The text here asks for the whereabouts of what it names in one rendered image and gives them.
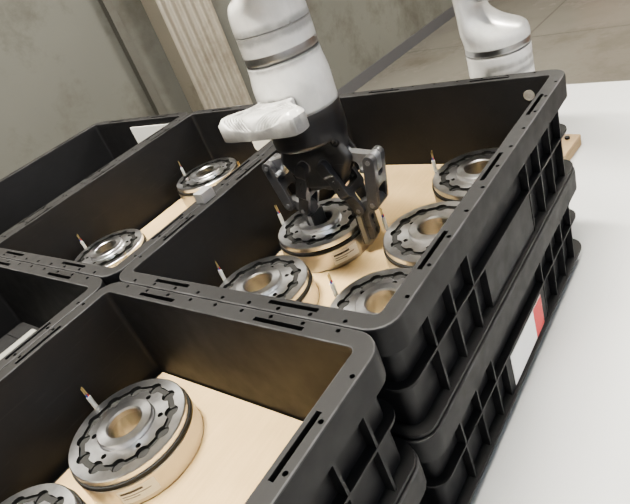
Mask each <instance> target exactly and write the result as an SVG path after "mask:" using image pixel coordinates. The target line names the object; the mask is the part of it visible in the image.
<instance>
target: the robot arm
mask: <svg viewBox="0 0 630 504"><path fill-rule="evenodd" d="M452 3H453V7H454V12H455V16H456V20H457V25H458V30H459V35H460V38H461V40H462V43H463V45H464V49H465V55H466V61H467V66H468V72H469V77H470V79H473V78H482V77H490V76H499V75H507V74H516V73H525V72H533V71H535V67H534V58H533V50H532V41H531V31H530V25H529V22H528V20H527V19H526V18H524V17H522V16H519V15H515V14H510V13H506V12H503V11H500V10H498V9H496V8H494V7H493V6H491V5H490V4H489V2H488V1H487V0H452ZM227 11H228V20H229V23H230V26H231V29H232V32H233V35H234V37H235V39H236V42H237V45H238V47H239V50H240V52H241V55H242V57H243V60H244V63H245V65H246V67H247V71H248V74H249V78H250V82H251V86H252V90H253V93H254V96H255V98H256V101H257V104H256V105H255V106H253V107H251V108H249V109H246V110H243V111H240V112H237V113H234V114H231V115H228V116H226V117H224V118H223V119H221V121H220V123H219V126H218V128H219V130H220V132H221V134H222V137H223V139H224V141H225V142H226V143H240V142H252V141H262V140H272V142H273V144H274V147H275V148H276V150H277V151H279V152H281V154H279V153H275V154H274V155H273V156H272V157H271V158H270V159H269V160H267V161H266V162H265V163H264V164H263V165H262V170H263V171H264V173H265V175H266V177H267V178H268V180H269V182H270V183H271V185H272V187H273V188H274V190H275V192H276V194H277V195H278V197H279V199H280V200H281V202H282V204H283V205H284V207H285V208H286V209H287V210H289V211H292V210H293V209H295V210H298V211H299V212H300V213H301V214H302V215H304V216H305V219H306V221H307V224H308V225H309V226H317V225H321V224H323V223H325V222H327V218H326V215H325V213H324V210H323V207H322V205H318V203H319V190H321V189H328V190H334V192H335V193H336V194H337V196H338V197H339V198H340V199H341V200H345V201H346V202H347V203H348V205H349V206H350V207H351V209H352V210H353V211H354V213H355V214H356V216H355V219H356V222H357V225H358V228H359V231H360V234H361V237H362V240H363V242H364V244H367V245H371V244H372V243H373V242H374V241H375V239H376V238H377V236H378V234H379V232H380V225H379V222H378V219H377V216H376V212H375V211H376V210H377V209H378V208H379V207H380V205H381V204H382V203H383V202H384V200H385V199H386V198H387V196H388V185H387V174H386V164H385V153H384V149H383V148H382V147H381V146H379V145H376V146H374V147H373V148H372V149H371V150H368V149H359V148H356V146H355V144H354V143H353V142H352V141H351V139H350V138H349V136H348V132H347V120H346V117H345V114H344V111H343V107H342V104H341V101H340V98H339V95H338V92H337V89H336V85H335V82H334V79H333V76H332V73H331V69H330V67H329V64H328V61H327V59H326V57H325V55H324V53H323V51H322V48H321V46H320V43H319V41H318V37H317V34H316V31H315V28H314V25H313V21H312V18H311V15H310V12H309V9H308V6H307V4H306V1H305V0H231V1H230V3H229V5H228V9H227ZM354 162H356V163H357V164H358V165H359V168H360V169H359V171H358V170H357V168H356V167H355V165H354ZM360 173H363V174H364V178H363V176H362V175H361V174H360ZM293 175H295V177H296V180H295V178H294V176H293ZM348 178H349V184H348V185H347V186H345V184H344V183H345V182H346V181H347V180H348ZM364 182H365V184H364ZM287 187H288V189H289V191H290V192H291V194H292V195H291V196H290V195H289V193H288V191H287ZM355 192H356V193H355ZM356 194H357V195H358V196H359V198H360V199H361V200H360V199H359V198H358V197H357V195H356Z"/></svg>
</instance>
